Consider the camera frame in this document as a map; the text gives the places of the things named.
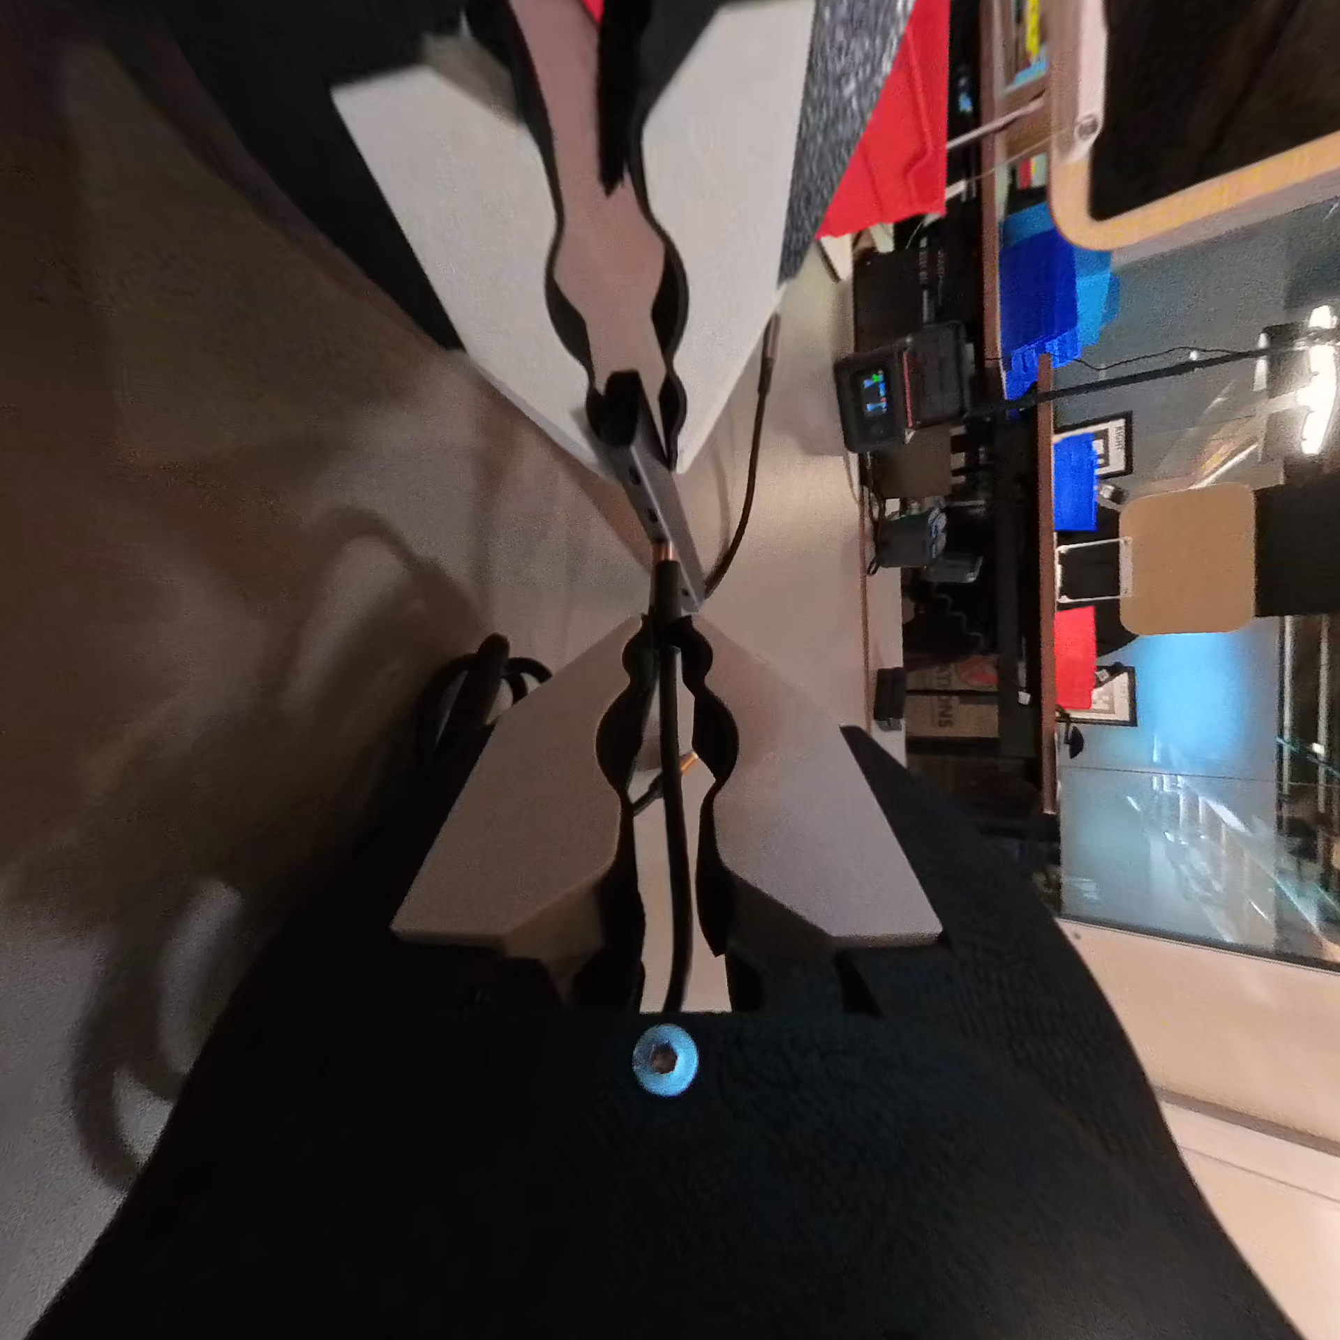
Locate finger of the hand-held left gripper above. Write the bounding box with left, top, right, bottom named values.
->
left=334, top=32, right=630, bottom=488
left=638, top=0, right=818, bottom=472

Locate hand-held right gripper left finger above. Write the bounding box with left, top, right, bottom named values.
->
left=391, top=614, right=659, bottom=1013

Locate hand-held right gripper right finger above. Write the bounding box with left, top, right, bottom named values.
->
left=675, top=614, right=941, bottom=1013

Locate black cable with orange plugs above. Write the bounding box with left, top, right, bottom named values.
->
left=418, top=314, right=787, bottom=1013

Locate red plastic bin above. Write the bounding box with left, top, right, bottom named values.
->
left=817, top=0, right=954, bottom=241

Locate dark grey usb hub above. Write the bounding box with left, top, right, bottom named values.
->
left=586, top=371, right=708, bottom=619

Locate black power station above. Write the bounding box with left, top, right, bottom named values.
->
left=834, top=319, right=978, bottom=453

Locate white panel stand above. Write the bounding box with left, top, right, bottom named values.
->
left=817, top=89, right=1101, bottom=284

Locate small red bin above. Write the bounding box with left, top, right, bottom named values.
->
left=1051, top=604, right=1099, bottom=711

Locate black charger block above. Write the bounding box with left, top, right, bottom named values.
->
left=877, top=502, right=986, bottom=584

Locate stack of blue bins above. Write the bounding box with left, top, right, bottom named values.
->
left=997, top=199, right=1120, bottom=398

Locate blue plastic bin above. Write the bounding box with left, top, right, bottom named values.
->
left=1051, top=430, right=1101, bottom=531

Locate studio light on stand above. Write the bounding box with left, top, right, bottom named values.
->
left=973, top=303, right=1340, bottom=456

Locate wood-rimmed dark panel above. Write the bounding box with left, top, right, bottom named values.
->
left=1047, top=0, right=1340, bottom=252

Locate printed marker frame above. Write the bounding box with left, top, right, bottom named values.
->
left=1063, top=663, right=1139, bottom=725
left=1058, top=411, right=1134, bottom=485

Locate black wall screen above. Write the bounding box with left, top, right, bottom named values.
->
left=1254, top=481, right=1340, bottom=619

